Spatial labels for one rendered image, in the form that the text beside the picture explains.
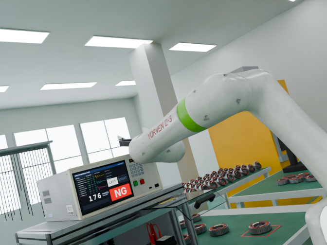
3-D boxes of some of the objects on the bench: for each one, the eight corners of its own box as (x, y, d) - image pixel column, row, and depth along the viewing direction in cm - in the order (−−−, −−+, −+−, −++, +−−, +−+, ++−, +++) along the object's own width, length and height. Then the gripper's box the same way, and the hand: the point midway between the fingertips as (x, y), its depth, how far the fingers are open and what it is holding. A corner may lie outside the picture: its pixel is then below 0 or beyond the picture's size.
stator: (276, 228, 154) (274, 221, 155) (259, 236, 151) (256, 229, 151) (263, 225, 165) (261, 218, 165) (246, 233, 161) (244, 225, 161)
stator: (230, 233, 168) (228, 226, 169) (211, 238, 168) (209, 231, 169) (227, 227, 179) (225, 221, 180) (209, 233, 179) (207, 226, 180)
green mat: (319, 211, 163) (319, 211, 163) (264, 261, 122) (264, 260, 122) (195, 216, 231) (195, 216, 231) (133, 249, 190) (133, 249, 190)
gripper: (174, 126, 136) (150, 119, 154) (126, 143, 124) (105, 134, 142) (177, 141, 138) (153, 133, 156) (129, 160, 126) (109, 149, 144)
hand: (131, 134), depth 148 cm, fingers open, 13 cm apart
